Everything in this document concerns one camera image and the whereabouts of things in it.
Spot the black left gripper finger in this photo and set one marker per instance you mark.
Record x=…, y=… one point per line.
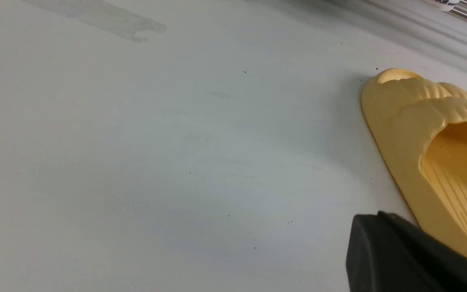
x=387, y=253

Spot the left yellow slipper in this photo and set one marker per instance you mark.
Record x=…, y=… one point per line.
x=420, y=128

